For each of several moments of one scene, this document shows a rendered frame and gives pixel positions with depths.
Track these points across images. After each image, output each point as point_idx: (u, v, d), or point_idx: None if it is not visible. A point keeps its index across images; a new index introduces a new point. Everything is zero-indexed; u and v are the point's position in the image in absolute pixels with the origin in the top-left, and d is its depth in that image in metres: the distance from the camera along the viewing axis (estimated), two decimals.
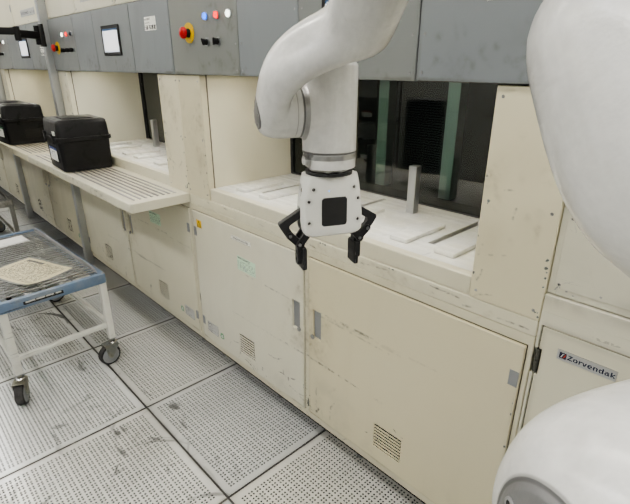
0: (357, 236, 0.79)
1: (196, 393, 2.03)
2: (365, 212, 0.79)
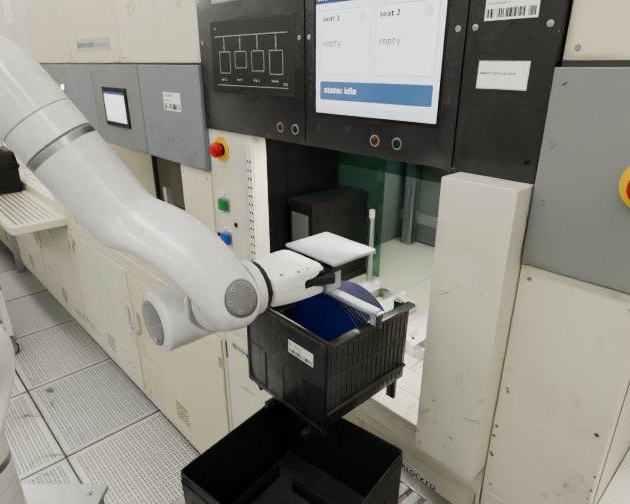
0: (324, 275, 0.77)
1: (72, 380, 2.50)
2: (320, 283, 0.73)
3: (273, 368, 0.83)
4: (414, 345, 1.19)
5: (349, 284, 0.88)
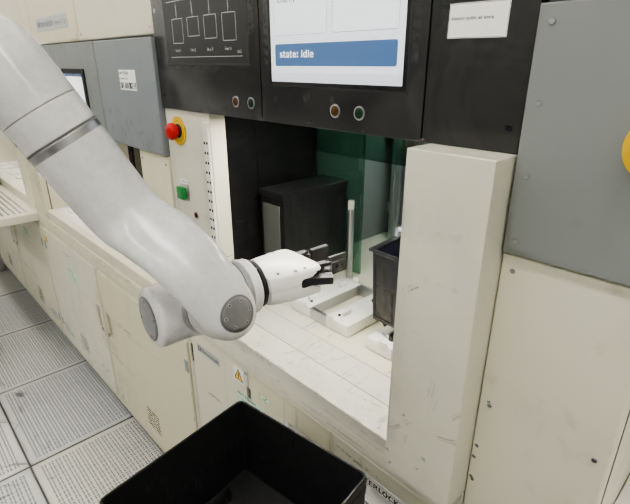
0: None
1: (44, 383, 2.37)
2: (318, 283, 0.73)
3: None
4: (392, 348, 1.06)
5: None
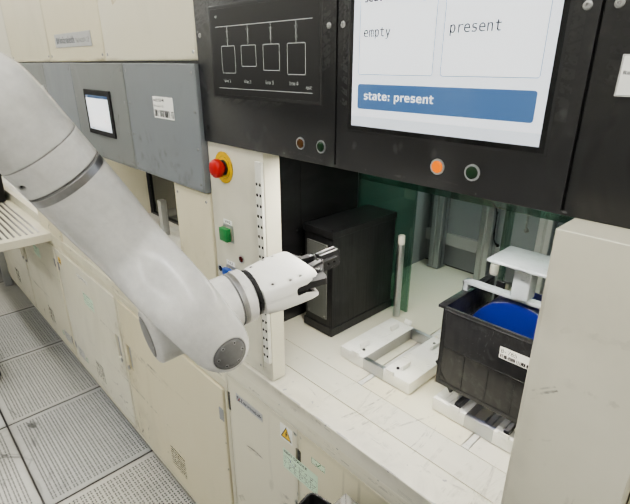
0: None
1: (57, 412, 2.26)
2: (313, 285, 0.75)
3: (473, 372, 0.90)
4: (465, 413, 0.95)
5: None
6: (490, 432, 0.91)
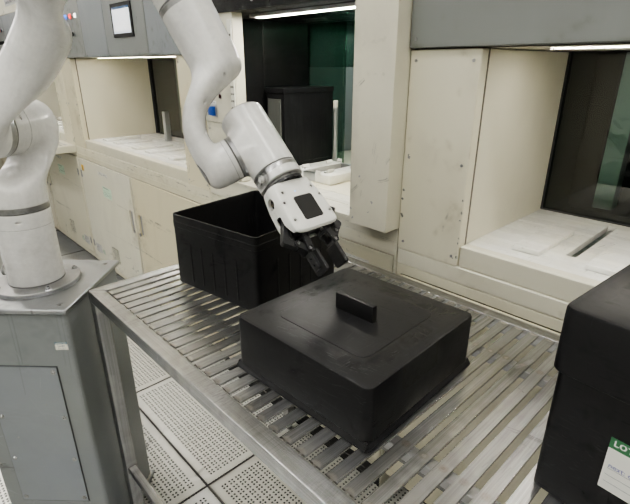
0: (333, 235, 0.82)
1: None
2: None
3: None
4: None
5: None
6: None
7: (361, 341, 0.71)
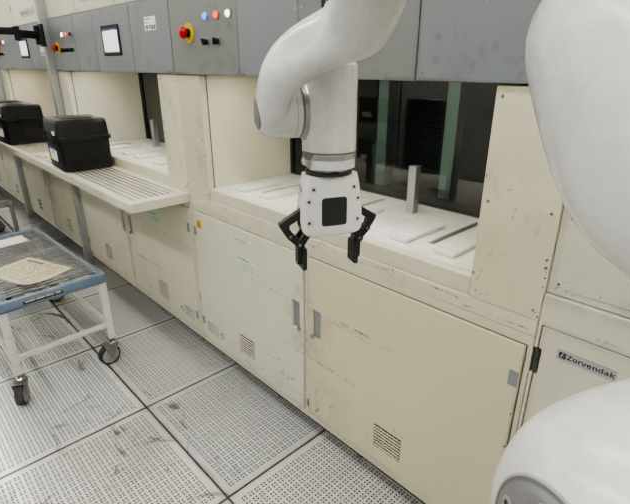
0: (357, 236, 0.79)
1: (196, 392, 2.03)
2: (365, 212, 0.79)
3: None
4: None
5: None
6: None
7: None
